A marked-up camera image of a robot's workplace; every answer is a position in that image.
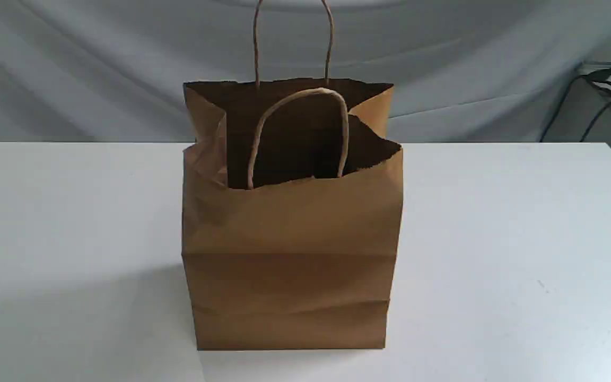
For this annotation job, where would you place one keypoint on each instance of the brown paper bag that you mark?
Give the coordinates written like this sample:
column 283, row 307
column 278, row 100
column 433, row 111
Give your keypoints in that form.
column 291, row 211

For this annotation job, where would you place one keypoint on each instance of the white fabric backdrop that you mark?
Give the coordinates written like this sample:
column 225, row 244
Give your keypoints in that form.
column 114, row 70

